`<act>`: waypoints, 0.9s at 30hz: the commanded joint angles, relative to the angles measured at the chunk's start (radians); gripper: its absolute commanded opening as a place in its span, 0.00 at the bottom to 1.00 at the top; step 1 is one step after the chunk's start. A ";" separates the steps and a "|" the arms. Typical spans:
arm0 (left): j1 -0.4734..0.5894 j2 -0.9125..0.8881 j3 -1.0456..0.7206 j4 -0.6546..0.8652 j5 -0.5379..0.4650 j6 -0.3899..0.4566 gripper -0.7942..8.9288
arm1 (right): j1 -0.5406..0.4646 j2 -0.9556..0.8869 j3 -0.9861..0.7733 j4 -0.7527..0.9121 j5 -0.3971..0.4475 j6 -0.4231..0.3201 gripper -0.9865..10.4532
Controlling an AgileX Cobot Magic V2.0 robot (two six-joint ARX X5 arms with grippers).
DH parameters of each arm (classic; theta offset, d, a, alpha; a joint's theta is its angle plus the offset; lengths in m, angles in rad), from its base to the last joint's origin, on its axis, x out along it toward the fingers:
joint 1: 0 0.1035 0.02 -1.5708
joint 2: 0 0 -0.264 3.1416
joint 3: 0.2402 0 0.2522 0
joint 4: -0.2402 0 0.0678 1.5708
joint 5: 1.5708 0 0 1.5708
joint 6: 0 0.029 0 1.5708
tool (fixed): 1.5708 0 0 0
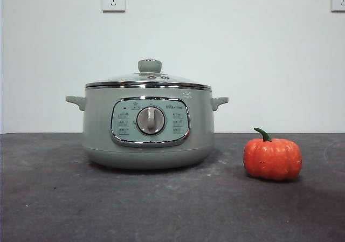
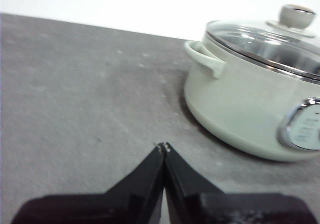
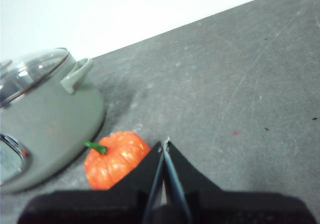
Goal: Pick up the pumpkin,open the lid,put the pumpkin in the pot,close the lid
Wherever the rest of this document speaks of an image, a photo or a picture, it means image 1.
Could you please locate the orange toy pumpkin green stem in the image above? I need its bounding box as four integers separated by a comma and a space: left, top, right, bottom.
243, 127, 302, 182

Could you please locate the pale green electric cooking pot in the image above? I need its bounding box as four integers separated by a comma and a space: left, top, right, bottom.
66, 85, 229, 170

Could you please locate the glass lid with green knob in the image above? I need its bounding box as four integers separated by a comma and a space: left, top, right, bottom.
85, 59, 212, 89

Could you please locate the white wall socket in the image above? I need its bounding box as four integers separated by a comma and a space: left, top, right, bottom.
101, 0, 126, 13
331, 0, 345, 13

